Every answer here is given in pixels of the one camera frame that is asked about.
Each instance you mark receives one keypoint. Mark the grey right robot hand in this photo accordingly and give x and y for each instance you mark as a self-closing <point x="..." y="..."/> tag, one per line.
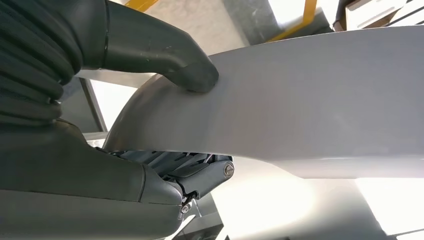
<point x="82" y="192"/>

